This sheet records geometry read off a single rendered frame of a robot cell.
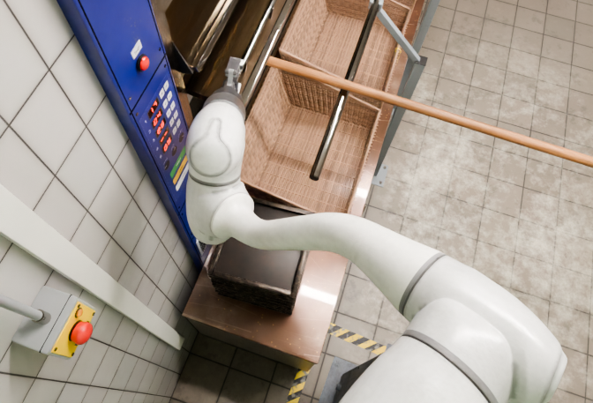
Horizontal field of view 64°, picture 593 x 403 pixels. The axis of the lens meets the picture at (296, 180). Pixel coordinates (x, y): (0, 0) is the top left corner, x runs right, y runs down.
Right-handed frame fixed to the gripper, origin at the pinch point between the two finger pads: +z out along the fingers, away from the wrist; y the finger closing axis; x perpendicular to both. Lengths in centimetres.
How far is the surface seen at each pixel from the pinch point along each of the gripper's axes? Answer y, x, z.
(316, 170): 24.0, 25.1, 1.1
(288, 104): 41, 19, 83
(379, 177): 88, 78, 111
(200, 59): -4.2, -8.0, -3.8
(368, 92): 6.5, 38.3, 21.6
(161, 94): -0.9, -13.3, -19.3
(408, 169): 83, 94, 117
